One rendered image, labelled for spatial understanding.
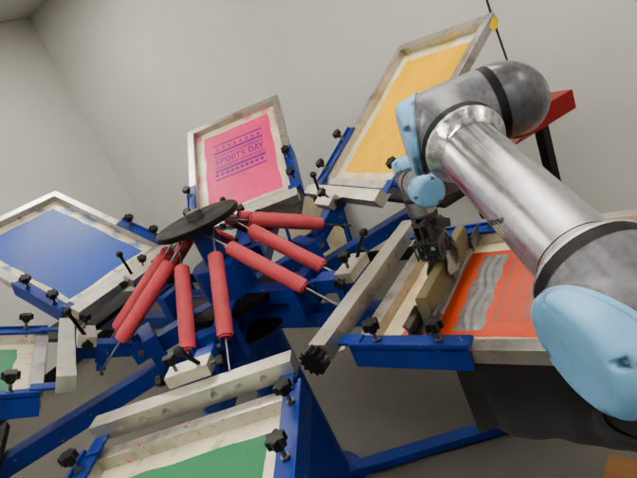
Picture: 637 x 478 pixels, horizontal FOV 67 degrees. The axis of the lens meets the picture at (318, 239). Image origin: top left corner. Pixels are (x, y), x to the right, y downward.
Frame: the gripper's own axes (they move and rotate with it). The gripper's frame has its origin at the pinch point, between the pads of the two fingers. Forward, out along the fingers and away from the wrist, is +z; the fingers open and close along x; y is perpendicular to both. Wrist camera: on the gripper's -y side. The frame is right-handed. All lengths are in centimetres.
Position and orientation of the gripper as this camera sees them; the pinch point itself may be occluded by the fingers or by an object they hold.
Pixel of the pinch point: (447, 274)
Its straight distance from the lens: 137.1
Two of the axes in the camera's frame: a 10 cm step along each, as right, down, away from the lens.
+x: 8.0, -1.2, -5.9
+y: -4.7, 4.8, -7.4
